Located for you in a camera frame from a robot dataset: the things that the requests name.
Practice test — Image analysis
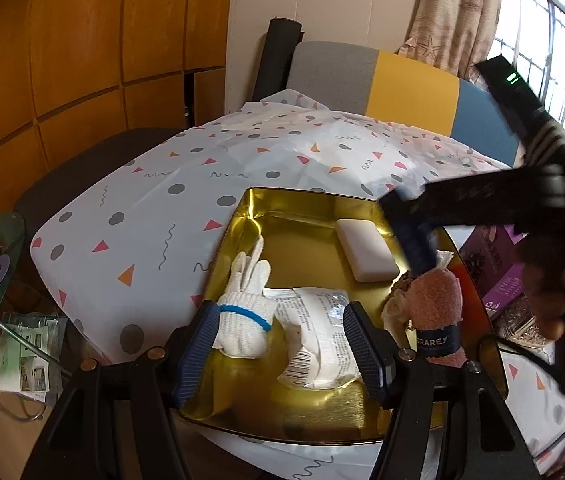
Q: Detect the dark upholstered chair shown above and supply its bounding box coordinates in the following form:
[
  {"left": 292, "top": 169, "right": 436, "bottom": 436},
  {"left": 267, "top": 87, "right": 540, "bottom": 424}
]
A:
[{"left": 12, "top": 127, "right": 183, "bottom": 241}]

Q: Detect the white soap bar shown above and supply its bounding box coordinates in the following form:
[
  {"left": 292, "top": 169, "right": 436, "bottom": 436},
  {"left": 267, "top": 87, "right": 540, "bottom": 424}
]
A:
[{"left": 336, "top": 218, "right": 399, "bottom": 283}]

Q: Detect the purple cardboard box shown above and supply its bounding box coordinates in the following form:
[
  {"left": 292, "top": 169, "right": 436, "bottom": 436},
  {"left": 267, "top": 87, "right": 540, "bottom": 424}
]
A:
[{"left": 455, "top": 225, "right": 530, "bottom": 321}]

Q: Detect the person's right hand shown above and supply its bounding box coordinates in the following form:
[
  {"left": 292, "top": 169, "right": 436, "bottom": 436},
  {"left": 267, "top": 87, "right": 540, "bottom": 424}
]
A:
[{"left": 519, "top": 247, "right": 565, "bottom": 341}]

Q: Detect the orange wooden wardrobe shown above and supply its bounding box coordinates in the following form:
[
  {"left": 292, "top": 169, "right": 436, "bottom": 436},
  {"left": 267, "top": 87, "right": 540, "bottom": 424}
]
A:
[{"left": 0, "top": 0, "right": 236, "bottom": 206}]

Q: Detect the pink fuzzy sock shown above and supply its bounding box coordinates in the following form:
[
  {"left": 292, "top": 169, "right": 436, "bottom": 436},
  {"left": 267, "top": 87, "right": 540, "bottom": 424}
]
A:
[{"left": 405, "top": 267, "right": 465, "bottom": 367}]

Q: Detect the beige patterned curtain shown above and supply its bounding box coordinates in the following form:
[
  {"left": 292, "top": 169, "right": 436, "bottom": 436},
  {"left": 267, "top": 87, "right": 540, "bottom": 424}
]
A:
[{"left": 395, "top": 0, "right": 508, "bottom": 91}]

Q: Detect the black rolled mat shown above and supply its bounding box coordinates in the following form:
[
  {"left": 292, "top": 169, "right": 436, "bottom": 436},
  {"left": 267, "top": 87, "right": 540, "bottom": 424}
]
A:
[{"left": 252, "top": 18, "right": 305, "bottom": 101}]

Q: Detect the white plastic packet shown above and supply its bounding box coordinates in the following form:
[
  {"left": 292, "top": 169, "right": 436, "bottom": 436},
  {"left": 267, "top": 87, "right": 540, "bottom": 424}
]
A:
[{"left": 262, "top": 286, "right": 365, "bottom": 390}]

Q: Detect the window with metal frame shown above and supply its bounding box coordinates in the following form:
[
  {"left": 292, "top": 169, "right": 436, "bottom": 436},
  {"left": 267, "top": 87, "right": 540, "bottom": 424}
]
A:
[{"left": 482, "top": 0, "right": 565, "bottom": 161}]

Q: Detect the glass side table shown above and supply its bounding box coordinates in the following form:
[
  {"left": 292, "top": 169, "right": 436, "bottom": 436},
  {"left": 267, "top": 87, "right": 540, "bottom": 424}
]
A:
[{"left": 0, "top": 212, "right": 70, "bottom": 421}]

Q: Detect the stack of papers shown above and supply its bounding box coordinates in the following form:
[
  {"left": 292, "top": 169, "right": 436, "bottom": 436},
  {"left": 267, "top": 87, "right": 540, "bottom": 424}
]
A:
[{"left": 0, "top": 312, "right": 68, "bottom": 406}]

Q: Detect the black cable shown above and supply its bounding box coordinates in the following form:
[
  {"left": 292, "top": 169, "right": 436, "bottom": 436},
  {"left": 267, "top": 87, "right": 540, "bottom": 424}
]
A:
[{"left": 482, "top": 332, "right": 565, "bottom": 461}]

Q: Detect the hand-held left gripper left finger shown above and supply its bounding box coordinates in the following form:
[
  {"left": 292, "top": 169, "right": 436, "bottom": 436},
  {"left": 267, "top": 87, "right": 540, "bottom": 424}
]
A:
[{"left": 20, "top": 300, "right": 220, "bottom": 480}]

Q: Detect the gold metal tray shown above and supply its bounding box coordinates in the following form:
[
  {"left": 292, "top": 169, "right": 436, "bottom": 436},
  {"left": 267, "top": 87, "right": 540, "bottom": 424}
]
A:
[{"left": 178, "top": 186, "right": 508, "bottom": 446}]

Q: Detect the grey yellow blue headboard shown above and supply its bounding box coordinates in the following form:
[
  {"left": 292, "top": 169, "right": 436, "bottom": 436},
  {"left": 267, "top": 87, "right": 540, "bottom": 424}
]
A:
[{"left": 285, "top": 41, "right": 520, "bottom": 168}]

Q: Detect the white knit glove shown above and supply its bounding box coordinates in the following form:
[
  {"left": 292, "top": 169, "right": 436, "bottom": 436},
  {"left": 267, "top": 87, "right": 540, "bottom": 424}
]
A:
[{"left": 211, "top": 235, "right": 276, "bottom": 360}]

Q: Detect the patterned white bed sheet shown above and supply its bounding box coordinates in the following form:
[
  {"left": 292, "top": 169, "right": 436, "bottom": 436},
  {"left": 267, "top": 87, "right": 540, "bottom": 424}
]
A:
[{"left": 30, "top": 89, "right": 565, "bottom": 480}]

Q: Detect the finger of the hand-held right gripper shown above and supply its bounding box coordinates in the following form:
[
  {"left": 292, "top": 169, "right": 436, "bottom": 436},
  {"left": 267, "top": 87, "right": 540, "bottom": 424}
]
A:
[{"left": 378, "top": 164, "right": 565, "bottom": 275}]

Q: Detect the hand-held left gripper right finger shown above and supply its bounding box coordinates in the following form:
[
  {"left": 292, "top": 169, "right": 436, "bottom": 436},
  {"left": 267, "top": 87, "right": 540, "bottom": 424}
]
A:
[{"left": 343, "top": 301, "right": 538, "bottom": 480}]

